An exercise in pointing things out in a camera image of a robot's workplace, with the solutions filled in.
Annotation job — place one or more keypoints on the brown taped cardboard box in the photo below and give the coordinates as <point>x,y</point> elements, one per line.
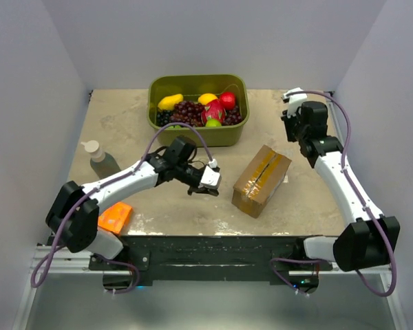
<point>259,181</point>

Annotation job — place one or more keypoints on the red apple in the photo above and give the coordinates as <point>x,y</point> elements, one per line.
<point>228,100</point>

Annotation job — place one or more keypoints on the dark blue grape bunch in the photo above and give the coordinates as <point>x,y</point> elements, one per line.
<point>164,117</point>

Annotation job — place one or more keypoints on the olive green plastic bin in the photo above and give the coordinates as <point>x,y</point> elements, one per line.
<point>191,87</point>

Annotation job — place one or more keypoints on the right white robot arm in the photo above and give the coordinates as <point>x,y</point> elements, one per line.
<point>369,235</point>

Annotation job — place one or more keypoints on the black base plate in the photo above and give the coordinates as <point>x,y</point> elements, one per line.
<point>272,259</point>

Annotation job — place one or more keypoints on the yellow lemon fruit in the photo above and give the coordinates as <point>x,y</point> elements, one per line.
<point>206,98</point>

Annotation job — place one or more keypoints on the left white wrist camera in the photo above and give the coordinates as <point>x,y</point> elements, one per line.
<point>211,176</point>

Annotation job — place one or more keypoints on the red grape bunch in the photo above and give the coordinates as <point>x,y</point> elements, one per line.
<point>188,112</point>

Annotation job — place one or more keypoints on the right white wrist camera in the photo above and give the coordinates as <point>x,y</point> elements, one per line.
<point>294,98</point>

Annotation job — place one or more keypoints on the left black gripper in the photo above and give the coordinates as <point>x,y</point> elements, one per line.
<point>214,192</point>

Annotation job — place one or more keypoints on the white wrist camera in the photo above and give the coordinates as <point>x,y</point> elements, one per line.
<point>294,98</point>
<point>211,176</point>

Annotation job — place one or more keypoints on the yellow mango fruit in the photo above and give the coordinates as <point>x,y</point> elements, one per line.
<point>168,102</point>

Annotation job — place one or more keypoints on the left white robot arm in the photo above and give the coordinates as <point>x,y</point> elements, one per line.
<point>73,217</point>

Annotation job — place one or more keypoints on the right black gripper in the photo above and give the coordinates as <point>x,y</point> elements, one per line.
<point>288,122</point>

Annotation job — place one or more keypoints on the bottle with beige cap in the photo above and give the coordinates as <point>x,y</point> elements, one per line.
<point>102,163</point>

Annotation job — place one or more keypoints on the orange patterned block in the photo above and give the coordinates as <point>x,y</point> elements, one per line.
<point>115,218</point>

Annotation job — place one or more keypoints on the green lime fruit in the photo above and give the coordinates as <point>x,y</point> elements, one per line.
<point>213,123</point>

